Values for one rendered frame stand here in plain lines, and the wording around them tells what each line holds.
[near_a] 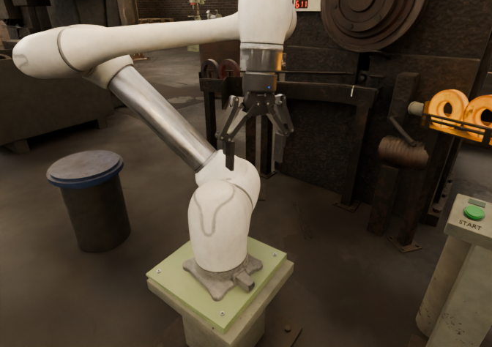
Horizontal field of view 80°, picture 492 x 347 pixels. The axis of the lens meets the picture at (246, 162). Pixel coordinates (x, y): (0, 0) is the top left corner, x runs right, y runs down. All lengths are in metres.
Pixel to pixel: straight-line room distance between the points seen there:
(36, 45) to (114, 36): 0.20
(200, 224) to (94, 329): 0.74
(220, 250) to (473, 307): 0.69
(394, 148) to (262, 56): 1.01
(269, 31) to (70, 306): 1.28
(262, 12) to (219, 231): 0.50
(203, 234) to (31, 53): 0.60
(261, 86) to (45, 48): 0.51
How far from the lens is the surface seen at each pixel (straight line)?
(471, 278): 1.01
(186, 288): 0.91
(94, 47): 0.80
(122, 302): 1.42
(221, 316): 0.83
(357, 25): 1.55
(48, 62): 0.87
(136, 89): 0.96
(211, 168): 0.91
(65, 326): 1.44
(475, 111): 1.35
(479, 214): 0.94
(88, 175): 1.43
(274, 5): 0.62
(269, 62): 0.63
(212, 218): 0.75
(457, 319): 1.11
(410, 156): 1.49
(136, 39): 0.77
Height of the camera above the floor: 1.05
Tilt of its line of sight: 27 degrees down
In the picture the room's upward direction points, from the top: straight up
